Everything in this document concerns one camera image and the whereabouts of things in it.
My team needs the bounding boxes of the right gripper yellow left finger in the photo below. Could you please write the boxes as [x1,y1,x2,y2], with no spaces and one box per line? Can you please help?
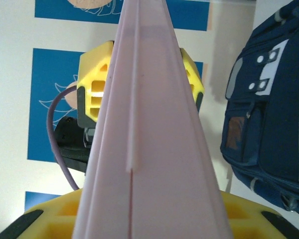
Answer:
[0,190,83,239]

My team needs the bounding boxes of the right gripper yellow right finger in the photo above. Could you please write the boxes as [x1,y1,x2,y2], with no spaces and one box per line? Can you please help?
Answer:
[220,191,299,239]

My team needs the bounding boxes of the pink pencil case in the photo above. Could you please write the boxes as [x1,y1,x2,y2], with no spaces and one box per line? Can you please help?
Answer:
[71,0,234,239]

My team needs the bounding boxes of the navy blue backpack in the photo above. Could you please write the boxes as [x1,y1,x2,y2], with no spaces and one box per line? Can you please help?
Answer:
[219,0,299,220]

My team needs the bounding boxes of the blue poster orange circle leaves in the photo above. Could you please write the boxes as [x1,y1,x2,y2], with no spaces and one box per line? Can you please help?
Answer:
[27,48,204,163]

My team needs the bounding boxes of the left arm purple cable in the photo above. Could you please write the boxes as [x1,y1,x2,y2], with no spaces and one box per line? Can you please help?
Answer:
[46,88,81,191]

